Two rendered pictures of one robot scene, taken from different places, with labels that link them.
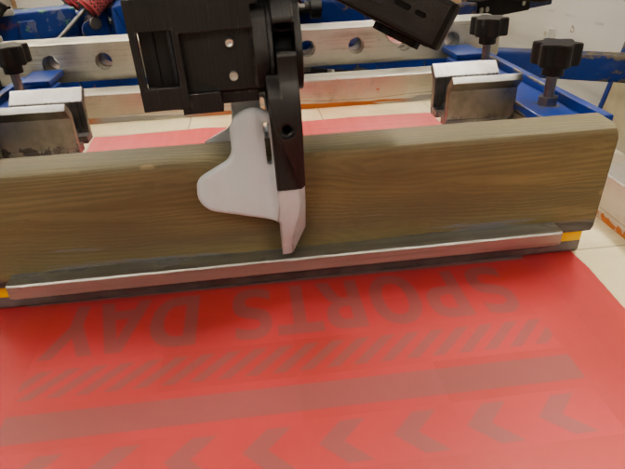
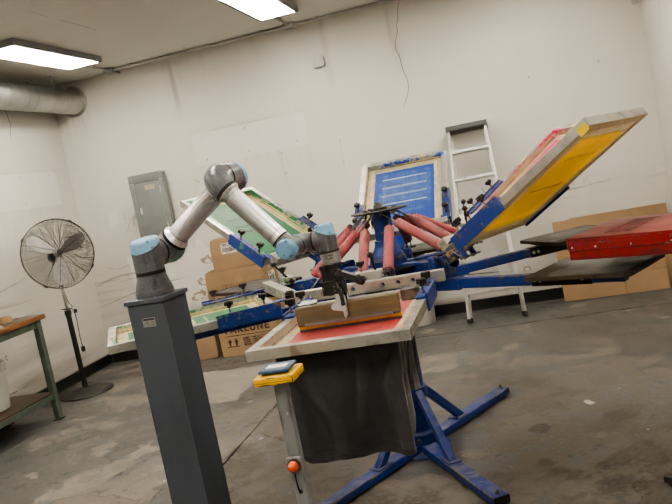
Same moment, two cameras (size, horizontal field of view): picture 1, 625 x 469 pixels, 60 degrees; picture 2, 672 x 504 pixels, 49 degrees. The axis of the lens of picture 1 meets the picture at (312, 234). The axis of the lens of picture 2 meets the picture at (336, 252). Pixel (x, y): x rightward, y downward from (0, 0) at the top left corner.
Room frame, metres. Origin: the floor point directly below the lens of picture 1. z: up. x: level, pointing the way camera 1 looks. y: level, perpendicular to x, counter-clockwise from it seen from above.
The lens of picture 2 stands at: (-2.33, -0.93, 1.52)
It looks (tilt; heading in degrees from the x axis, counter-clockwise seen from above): 6 degrees down; 20
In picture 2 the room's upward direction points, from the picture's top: 11 degrees counter-clockwise
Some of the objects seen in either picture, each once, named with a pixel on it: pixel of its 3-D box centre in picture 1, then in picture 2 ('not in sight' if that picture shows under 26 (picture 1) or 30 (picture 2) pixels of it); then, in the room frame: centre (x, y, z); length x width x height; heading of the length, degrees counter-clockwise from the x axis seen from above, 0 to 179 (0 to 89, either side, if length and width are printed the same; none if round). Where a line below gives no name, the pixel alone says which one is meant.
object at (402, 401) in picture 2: not in sight; (345, 402); (0.05, 0.00, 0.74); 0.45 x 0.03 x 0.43; 96
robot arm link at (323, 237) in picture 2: not in sight; (325, 238); (0.30, 0.04, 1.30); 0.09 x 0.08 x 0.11; 90
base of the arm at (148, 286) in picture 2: not in sight; (153, 282); (0.17, 0.74, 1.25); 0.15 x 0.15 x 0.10
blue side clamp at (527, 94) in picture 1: (508, 106); (426, 295); (0.61, -0.23, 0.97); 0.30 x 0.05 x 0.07; 6
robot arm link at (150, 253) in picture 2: not in sight; (147, 253); (0.18, 0.74, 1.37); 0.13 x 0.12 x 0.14; 0
